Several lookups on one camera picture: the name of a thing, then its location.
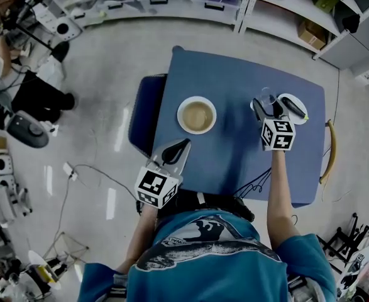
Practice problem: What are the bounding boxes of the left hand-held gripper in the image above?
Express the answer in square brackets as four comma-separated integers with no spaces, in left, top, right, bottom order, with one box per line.
[134,138,192,210]

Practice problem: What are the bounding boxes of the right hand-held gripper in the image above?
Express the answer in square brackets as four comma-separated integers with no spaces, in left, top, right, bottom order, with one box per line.
[252,98,297,152]

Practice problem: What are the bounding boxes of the clear glass cup dish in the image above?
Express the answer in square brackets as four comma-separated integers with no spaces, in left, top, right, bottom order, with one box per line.
[260,87,280,113]

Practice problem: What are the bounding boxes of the white plate dish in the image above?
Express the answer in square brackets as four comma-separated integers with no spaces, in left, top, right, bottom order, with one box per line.
[277,92,309,126]

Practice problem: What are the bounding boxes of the white soup bowl dish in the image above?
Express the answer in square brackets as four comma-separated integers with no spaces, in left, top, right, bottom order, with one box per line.
[176,95,218,135]

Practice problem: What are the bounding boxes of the person's right forearm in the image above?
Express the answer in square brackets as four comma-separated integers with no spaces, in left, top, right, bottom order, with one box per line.
[267,150,302,252]

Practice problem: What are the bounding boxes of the person's left forearm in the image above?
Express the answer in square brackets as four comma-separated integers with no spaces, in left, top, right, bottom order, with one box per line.
[114,203,158,274]

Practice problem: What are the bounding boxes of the dark eggplant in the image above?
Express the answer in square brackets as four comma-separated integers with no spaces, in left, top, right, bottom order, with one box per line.
[280,96,309,120]

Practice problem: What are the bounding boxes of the blue tablecloth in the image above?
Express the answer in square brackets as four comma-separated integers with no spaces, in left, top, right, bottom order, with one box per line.
[151,45,326,210]

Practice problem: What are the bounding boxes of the blue chair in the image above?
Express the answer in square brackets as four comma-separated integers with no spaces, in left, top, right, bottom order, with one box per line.
[128,73,169,157]

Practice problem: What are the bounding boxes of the chair with yellow wooden back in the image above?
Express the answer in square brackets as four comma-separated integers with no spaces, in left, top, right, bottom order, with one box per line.
[319,119,338,185]

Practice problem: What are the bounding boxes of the brown cardboard box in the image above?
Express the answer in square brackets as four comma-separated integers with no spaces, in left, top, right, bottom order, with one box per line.
[297,20,327,50]

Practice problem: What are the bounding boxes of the black waist pack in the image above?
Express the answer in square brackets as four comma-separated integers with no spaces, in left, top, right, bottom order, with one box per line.
[174,188,256,223]

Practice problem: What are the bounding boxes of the white metal shelving unit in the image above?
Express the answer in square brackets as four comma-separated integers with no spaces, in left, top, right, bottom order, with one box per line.
[30,0,369,72]

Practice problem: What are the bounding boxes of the white power strip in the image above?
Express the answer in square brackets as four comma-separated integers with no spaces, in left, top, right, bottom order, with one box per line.
[62,161,79,182]

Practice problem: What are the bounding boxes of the black pouch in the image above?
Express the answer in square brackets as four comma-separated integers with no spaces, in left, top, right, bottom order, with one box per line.
[341,13,361,35]

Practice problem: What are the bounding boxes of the person's teal printed t-shirt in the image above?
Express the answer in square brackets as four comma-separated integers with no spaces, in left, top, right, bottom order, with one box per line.
[77,207,338,302]

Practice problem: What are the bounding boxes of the green box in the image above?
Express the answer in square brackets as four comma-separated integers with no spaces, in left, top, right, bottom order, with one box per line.
[314,0,336,13]

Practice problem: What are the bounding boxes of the grey and black round appliance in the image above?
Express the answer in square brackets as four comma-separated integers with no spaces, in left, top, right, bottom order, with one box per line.
[6,109,50,150]

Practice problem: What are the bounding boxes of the black metal stand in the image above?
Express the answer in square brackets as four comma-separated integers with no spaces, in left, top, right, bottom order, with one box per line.
[316,211,369,266]

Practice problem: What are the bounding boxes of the white round device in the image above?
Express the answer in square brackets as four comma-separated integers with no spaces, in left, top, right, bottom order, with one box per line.
[55,16,80,42]

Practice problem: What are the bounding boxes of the white robot device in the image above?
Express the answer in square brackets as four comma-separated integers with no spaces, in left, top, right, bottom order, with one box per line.
[0,174,33,225]

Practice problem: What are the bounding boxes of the white floor cable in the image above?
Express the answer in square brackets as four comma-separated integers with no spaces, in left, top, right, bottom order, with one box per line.
[42,164,141,257]

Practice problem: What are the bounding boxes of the black cable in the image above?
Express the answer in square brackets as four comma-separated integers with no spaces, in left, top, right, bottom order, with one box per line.
[233,167,273,199]

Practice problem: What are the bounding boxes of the wire frame stand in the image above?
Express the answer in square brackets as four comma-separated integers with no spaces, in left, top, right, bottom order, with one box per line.
[41,230,91,266]

